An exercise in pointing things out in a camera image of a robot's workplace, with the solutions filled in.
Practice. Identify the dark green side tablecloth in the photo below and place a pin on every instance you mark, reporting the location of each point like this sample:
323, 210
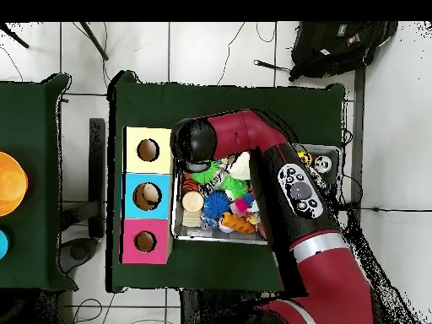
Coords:
40, 236

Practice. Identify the wooden box with three holes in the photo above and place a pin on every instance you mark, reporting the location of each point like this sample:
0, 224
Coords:
129, 202

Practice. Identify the tan round wooden block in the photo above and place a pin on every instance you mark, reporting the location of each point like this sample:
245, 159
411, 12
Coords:
192, 201

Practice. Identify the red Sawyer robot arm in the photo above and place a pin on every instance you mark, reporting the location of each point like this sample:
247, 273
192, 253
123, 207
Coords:
324, 270

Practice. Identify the clear mesh bin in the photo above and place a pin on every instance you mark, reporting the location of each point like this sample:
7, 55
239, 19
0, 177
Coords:
196, 233

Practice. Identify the cream yellow cloth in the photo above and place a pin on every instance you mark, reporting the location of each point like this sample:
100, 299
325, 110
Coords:
241, 167

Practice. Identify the green spiky ball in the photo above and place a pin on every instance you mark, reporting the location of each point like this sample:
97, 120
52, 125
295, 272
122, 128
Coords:
206, 173

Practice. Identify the blue spiky ball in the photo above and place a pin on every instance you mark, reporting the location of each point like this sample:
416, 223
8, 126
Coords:
217, 205

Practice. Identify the black backpack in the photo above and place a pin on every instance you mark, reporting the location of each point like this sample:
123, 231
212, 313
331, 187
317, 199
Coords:
337, 47

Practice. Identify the orange plastic bowl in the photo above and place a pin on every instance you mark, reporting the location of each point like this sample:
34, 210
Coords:
10, 183

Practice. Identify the black tripod leg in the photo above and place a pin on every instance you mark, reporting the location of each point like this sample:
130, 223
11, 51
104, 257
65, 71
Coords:
15, 36
94, 40

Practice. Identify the grey round base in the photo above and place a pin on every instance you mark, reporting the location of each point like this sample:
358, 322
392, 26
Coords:
77, 253

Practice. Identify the blue plastic bowl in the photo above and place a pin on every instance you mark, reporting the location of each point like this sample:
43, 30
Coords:
3, 244

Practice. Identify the orange plastic toy brick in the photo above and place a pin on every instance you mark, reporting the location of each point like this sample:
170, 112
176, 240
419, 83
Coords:
237, 223

